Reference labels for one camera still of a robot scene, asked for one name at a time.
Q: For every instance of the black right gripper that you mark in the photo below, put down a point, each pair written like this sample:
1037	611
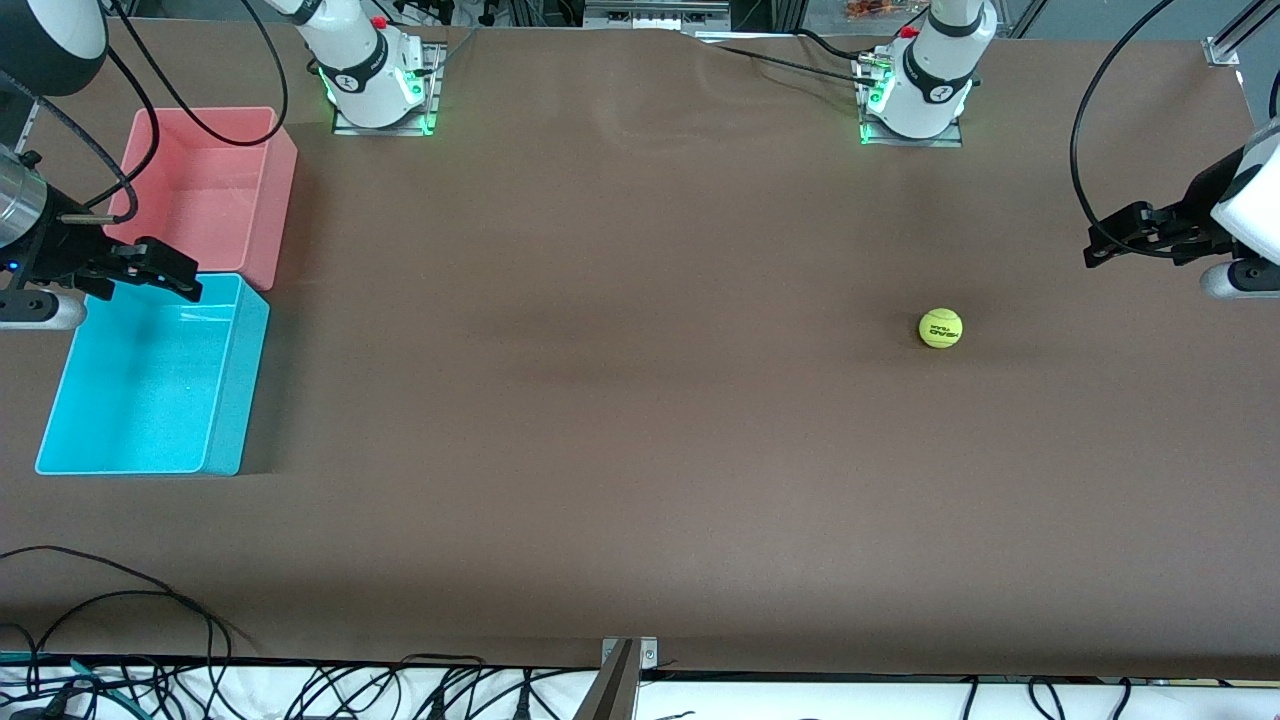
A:
57	251

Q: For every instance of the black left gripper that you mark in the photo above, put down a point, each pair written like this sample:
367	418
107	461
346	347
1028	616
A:
1203	196

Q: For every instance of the yellow-green tennis ball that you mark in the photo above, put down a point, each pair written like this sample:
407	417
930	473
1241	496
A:
940	328

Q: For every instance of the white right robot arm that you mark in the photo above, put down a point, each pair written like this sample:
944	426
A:
365	70

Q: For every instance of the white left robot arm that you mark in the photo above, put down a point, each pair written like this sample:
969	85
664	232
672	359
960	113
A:
930	80

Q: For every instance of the pink plastic bin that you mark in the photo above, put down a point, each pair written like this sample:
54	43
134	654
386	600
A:
220	200

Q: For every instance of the blue plastic bin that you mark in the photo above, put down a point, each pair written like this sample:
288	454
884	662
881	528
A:
150	400

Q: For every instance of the orange background object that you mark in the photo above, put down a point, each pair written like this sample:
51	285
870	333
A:
872	9

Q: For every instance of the silver metal box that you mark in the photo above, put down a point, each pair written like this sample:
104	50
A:
655	14

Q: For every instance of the aluminium frame profile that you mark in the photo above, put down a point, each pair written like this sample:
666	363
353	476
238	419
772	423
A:
1235	35
30	125

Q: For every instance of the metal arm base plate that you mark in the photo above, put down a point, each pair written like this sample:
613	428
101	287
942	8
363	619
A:
955	138
432	100

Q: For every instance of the dark metal post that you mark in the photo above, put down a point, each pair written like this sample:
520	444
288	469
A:
612	690

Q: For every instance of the silver table edge bracket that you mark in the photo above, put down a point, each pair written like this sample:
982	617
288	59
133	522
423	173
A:
648	652

